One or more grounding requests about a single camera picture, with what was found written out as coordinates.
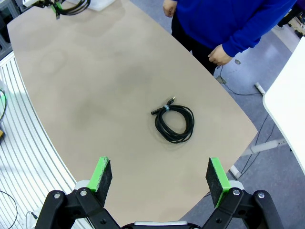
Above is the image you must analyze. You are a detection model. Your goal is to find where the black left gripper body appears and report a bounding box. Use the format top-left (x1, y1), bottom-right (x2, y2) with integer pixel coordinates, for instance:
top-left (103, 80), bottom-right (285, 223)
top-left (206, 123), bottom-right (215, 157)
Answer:
top-left (33, 0), bottom-right (56, 8)

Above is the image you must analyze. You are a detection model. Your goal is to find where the person's left hand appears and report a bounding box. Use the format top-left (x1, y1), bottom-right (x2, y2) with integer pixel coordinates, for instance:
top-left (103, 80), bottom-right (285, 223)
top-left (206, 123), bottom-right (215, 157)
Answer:
top-left (208, 44), bottom-right (233, 66)

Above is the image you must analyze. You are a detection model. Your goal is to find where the thin black cable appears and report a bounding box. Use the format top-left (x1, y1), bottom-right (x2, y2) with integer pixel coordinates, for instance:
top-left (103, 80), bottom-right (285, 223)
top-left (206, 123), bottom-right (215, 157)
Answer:
top-left (58, 0), bottom-right (92, 17)

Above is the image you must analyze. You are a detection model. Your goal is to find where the white table base frame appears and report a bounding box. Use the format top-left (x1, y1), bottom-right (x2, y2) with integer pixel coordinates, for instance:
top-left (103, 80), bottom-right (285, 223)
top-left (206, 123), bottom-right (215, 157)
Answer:
top-left (228, 139), bottom-right (289, 179)

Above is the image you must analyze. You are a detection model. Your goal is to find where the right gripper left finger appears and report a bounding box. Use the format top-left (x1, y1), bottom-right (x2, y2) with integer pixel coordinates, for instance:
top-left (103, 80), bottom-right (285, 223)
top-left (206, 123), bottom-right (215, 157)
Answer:
top-left (35, 156), bottom-right (121, 229)

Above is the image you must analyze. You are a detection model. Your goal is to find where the large white table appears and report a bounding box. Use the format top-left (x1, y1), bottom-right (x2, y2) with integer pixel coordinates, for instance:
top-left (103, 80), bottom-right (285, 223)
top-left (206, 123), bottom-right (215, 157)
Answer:
top-left (254, 37), bottom-right (305, 176)

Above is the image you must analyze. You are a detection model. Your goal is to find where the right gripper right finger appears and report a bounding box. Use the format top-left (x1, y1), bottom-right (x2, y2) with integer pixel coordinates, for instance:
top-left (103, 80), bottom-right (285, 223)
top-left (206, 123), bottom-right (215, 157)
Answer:
top-left (201, 156), bottom-right (286, 229)

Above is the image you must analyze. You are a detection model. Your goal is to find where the black USB cable grey tie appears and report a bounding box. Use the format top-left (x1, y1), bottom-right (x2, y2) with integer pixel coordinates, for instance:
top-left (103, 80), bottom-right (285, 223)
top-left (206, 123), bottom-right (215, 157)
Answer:
top-left (151, 96), bottom-right (195, 144)

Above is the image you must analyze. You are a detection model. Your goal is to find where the person's left forearm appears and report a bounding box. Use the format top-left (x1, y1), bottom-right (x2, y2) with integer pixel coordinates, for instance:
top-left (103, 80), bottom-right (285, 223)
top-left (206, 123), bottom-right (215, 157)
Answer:
top-left (221, 14), bottom-right (298, 58)

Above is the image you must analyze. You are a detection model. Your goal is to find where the person's right hand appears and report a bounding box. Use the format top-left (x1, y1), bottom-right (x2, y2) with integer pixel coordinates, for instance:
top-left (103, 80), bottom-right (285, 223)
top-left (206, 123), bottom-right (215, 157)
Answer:
top-left (163, 0), bottom-right (177, 18)

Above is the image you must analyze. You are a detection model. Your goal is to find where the person in blue hoodie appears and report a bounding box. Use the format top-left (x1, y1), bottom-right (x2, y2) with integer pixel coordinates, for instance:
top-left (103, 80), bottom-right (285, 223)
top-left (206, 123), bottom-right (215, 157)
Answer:
top-left (163, 0), bottom-right (298, 77)

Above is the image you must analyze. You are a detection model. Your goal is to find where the white ribbed metal platform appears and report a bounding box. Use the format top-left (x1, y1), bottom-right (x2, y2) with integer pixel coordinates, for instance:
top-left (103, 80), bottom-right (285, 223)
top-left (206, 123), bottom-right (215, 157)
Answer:
top-left (0, 51), bottom-right (79, 229)

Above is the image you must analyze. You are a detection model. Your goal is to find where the clear plastic storage container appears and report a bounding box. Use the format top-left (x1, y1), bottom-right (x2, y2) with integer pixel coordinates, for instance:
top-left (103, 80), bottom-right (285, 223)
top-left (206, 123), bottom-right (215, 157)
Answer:
top-left (89, 0), bottom-right (122, 11)

